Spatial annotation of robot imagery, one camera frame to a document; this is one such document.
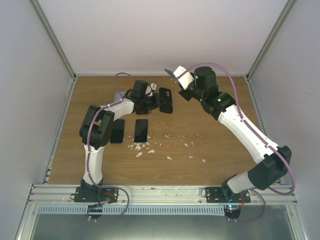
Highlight black cased phone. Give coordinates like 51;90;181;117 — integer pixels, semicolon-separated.
159;87;173;114
135;106;152;115

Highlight light blue phone case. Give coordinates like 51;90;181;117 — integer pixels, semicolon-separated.
114;91;126;102

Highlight black smartphone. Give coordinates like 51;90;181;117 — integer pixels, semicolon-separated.
134;119;149;144
109;119;125;144

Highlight blue smartphone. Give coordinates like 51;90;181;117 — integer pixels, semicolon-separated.
164;68;178;83

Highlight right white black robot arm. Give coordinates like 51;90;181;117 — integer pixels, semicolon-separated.
172;63;296;203

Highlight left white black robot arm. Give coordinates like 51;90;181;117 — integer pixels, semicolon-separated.
79;80;161;202

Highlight white debris pieces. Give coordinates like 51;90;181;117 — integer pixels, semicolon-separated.
123;122;206;162

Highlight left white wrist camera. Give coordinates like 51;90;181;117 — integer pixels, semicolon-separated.
148;83;157;96

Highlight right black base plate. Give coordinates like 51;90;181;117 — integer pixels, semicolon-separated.
199;186;251;204

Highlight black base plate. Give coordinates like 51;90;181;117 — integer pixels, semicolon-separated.
199;186;251;204
70;180;119;204

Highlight grey slotted cable duct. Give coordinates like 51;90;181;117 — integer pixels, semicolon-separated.
38;204;225;216

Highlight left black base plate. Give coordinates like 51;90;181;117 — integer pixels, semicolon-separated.
70;180;119;204

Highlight aluminium front rail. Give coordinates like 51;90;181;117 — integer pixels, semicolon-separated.
27;184;297;206

